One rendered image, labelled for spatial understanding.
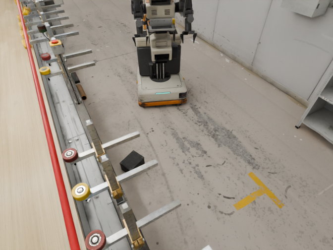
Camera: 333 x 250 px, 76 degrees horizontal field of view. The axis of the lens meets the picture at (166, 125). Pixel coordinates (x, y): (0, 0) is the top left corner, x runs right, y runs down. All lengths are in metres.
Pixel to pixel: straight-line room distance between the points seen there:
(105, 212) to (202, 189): 1.04
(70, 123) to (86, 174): 0.54
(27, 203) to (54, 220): 0.17
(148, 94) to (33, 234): 1.93
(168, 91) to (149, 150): 0.78
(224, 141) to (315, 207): 1.00
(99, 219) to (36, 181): 0.40
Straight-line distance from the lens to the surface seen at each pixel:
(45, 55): 2.32
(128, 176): 1.18
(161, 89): 2.65
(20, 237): 1.17
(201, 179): 2.16
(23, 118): 1.66
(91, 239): 1.04
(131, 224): 0.91
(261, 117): 2.92
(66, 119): 1.95
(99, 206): 1.40
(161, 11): 2.27
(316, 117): 3.03
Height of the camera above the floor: 1.86
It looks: 46 degrees down
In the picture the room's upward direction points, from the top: straight up
